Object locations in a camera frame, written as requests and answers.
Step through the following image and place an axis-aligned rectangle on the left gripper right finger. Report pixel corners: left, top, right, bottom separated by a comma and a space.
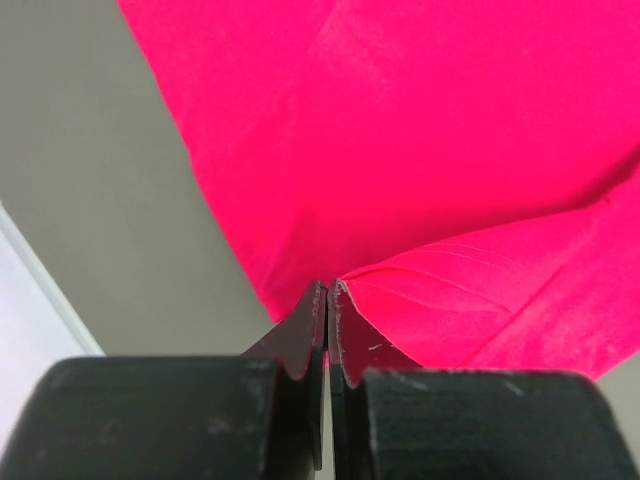
327, 282, 639, 479

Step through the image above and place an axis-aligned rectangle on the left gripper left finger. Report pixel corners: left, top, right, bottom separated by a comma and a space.
1, 281, 327, 479

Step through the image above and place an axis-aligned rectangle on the pink t shirt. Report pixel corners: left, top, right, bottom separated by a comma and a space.
120, 1, 639, 378

